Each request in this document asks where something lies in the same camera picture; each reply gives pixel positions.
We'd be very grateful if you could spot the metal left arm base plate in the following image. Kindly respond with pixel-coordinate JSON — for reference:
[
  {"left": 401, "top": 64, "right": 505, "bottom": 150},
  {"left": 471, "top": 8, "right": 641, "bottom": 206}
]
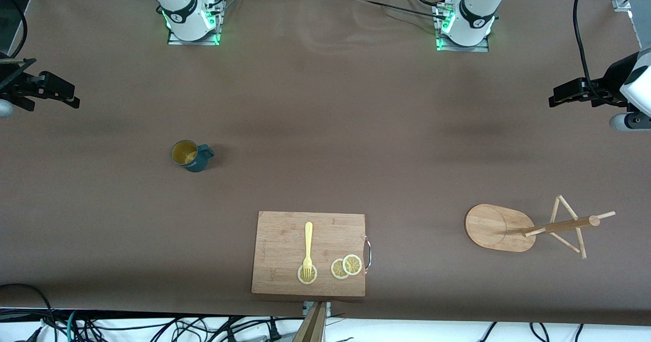
[{"left": 434, "top": 4, "right": 490, "bottom": 52}]

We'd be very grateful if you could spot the wooden post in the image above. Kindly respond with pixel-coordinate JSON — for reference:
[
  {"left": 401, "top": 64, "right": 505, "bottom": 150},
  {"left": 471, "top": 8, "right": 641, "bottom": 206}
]
[{"left": 292, "top": 301, "right": 327, "bottom": 342}]

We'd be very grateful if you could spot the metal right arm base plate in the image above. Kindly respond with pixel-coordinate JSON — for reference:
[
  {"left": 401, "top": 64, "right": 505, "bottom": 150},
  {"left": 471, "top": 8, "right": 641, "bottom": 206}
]
[{"left": 168, "top": 0, "right": 222, "bottom": 46}]

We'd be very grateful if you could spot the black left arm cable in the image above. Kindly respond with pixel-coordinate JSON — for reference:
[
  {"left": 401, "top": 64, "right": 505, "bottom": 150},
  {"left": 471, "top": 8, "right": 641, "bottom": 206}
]
[{"left": 573, "top": 0, "right": 611, "bottom": 103}]

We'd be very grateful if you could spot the bamboo cutting board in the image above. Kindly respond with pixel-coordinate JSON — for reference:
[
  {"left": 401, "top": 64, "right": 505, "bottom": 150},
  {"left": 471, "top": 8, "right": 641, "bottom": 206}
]
[{"left": 251, "top": 211, "right": 372, "bottom": 298}]

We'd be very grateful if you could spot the teal ribbed mug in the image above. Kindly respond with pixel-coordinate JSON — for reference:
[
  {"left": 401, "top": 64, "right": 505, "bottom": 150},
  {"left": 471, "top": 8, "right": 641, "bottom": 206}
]
[{"left": 171, "top": 139, "right": 215, "bottom": 173}]

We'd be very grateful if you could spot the metal bracket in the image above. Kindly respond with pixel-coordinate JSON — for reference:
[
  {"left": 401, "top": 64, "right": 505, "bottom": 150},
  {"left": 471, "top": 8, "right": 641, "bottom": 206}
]
[{"left": 303, "top": 301, "right": 331, "bottom": 317}]

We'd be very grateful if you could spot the wooden mug rack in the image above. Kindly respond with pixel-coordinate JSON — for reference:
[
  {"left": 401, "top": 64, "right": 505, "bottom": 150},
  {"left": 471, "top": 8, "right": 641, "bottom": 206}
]
[{"left": 465, "top": 194, "right": 616, "bottom": 260}]

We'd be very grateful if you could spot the black looped floor cable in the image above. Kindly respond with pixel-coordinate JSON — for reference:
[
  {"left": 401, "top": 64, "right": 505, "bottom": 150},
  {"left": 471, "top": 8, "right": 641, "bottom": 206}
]
[{"left": 0, "top": 283, "right": 59, "bottom": 342}]

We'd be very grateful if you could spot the yellow plastic fork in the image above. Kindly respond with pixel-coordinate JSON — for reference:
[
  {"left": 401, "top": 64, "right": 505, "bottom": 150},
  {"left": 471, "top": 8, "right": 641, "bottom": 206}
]
[{"left": 303, "top": 222, "right": 314, "bottom": 280}]

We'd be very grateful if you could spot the brown table cover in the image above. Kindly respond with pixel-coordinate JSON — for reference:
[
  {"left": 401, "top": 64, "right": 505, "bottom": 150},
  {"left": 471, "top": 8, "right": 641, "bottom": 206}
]
[{"left": 0, "top": 0, "right": 651, "bottom": 327}]

